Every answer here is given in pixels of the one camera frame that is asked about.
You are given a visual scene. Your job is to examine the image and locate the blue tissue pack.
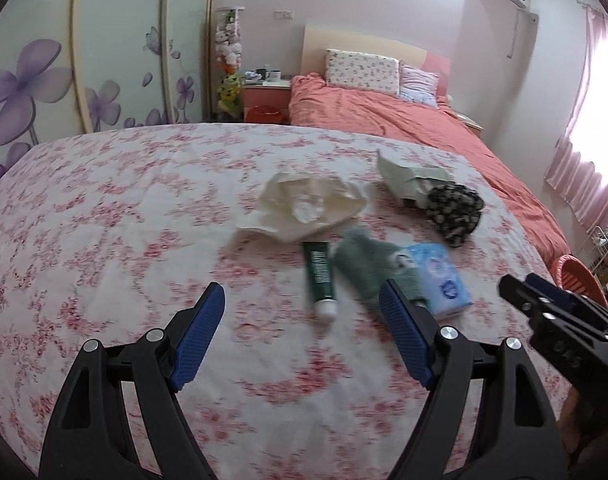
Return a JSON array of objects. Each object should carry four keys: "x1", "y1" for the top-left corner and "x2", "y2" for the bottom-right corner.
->
[{"x1": 404, "y1": 243, "x2": 473, "y2": 320}]

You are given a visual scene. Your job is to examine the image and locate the black floral sock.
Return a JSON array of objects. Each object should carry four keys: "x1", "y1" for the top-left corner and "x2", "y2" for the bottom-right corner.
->
[{"x1": 424, "y1": 182, "x2": 485, "y2": 248}]

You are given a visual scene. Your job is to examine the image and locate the green smiley sock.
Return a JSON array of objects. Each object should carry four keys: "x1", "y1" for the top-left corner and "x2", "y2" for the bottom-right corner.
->
[{"x1": 332, "y1": 228, "x2": 428, "y2": 318}]

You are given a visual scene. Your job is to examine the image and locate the grey plastic mailer bag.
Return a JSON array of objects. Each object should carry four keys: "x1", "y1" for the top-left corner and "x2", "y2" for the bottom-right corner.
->
[{"x1": 377, "y1": 151, "x2": 452, "y2": 209}]

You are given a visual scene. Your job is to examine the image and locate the green tube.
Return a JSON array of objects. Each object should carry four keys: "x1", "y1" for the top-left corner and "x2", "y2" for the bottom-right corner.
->
[{"x1": 302, "y1": 242, "x2": 338, "y2": 323}]

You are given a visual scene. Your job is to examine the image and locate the white paper bag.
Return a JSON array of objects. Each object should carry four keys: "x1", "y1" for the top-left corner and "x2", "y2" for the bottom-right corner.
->
[{"x1": 238, "y1": 172, "x2": 367, "y2": 243}]

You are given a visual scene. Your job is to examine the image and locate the orange laundry basket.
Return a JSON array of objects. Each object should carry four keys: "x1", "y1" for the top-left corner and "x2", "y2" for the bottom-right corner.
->
[{"x1": 550, "y1": 255, "x2": 608, "y2": 309}]

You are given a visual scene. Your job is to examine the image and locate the pink curtain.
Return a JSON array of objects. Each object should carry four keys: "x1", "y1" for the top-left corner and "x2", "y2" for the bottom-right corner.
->
[{"x1": 545, "y1": 6, "x2": 608, "y2": 229}]

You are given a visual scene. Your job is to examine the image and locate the right wooden nightstand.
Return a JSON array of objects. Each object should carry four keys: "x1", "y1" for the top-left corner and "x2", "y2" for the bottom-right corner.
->
[{"x1": 455, "y1": 113, "x2": 483, "y2": 136}]

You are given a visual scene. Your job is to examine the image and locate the floral white bedspread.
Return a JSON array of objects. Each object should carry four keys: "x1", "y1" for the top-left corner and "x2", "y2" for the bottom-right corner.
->
[{"x1": 0, "y1": 124, "x2": 568, "y2": 479}]

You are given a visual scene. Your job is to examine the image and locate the striped pink pillow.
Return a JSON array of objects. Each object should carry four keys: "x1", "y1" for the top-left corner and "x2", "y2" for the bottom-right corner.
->
[{"x1": 400, "y1": 63, "x2": 440, "y2": 108}]

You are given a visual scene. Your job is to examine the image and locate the floral white pillow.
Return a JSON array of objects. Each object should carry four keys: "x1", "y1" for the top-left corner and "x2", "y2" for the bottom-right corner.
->
[{"x1": 325, "y1": 49, "x2": 400, "y2": 96}]

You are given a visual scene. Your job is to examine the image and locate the coral red duvet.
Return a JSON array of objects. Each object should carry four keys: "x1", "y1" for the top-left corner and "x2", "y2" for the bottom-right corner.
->
[{"x1": 289, "y1": 73, "x2": 571, "y2": 264}]

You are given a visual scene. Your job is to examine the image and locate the pink nightstand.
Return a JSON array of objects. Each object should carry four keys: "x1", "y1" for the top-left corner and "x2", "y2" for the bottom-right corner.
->
[{"x1": 242, "y1": 79, "x2": 291, "y2": 125}]

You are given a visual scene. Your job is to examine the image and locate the beige pink headboard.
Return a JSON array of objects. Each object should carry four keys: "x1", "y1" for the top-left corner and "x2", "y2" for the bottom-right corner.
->
[{"x1": 300, "y1": 24, "x2": 450, "y2": 96}]

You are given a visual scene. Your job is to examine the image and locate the wardrobe with purple flowers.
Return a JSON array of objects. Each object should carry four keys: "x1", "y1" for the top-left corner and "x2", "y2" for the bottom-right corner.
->
[{"x1": 0, "y1": 0, "x2": 211, "y2": 178}]

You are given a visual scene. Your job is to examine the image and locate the plush toy hanging organiser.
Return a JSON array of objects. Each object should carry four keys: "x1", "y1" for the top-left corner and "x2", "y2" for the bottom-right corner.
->
[{"x1": 214, "y1": 6, "x2": 244, "y2": 120}]

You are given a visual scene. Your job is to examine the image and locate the white wire rack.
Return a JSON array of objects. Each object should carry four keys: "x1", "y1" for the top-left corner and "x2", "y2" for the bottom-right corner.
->
[{"x1": 578, "y1": 226, "x2": 608, "y2": 293}]

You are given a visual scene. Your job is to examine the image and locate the wall power socket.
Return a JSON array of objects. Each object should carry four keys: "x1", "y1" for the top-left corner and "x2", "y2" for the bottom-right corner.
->
[{"x1": 274, "y1": 10, "x2": 294, "y2": 20}]

